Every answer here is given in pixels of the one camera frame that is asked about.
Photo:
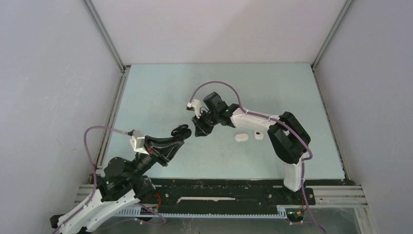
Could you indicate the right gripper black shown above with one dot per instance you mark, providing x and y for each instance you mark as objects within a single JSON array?
[{"x": 201, "y": 129}]

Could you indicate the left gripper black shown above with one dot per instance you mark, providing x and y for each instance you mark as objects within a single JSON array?
[{"x": 162, "y": 153}]

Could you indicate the black charging case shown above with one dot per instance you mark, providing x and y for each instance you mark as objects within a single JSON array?
[{"x": 181, "y": 132}]

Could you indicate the white charging case with dot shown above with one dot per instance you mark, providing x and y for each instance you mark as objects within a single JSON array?
[{"x": 258, "y": 135}]

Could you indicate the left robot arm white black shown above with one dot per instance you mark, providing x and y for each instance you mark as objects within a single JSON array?
[{"x": 123, "y": 184}]

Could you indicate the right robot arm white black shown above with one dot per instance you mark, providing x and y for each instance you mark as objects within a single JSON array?
[{"x": 289, "y": 139}]

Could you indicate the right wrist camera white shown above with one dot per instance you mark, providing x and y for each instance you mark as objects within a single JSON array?
[{"x": 195, "y": 106}]

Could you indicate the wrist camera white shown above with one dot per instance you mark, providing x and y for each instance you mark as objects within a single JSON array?
[
  {"x": 195, "y": 106},
  {"x": 137, "y": 141}
]

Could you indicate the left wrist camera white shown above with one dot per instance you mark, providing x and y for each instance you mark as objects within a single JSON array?
[{"x": 137, "y": 141}]

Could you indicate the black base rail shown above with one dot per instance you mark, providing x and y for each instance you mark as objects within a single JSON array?
[{"x": 226, "y": 197}]

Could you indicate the left aluminium frame post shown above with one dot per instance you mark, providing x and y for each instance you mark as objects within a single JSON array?
[{"x": 99, "y": 24}]

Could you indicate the aluminium frame post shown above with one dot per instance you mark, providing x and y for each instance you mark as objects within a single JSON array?
[
  {"x": 346, "y": 8},
  {"x": 99, "y": 24}
]

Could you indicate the right aluminium frame post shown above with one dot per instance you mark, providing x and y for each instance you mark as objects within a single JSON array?
[{"x": 346, "y": 8}]

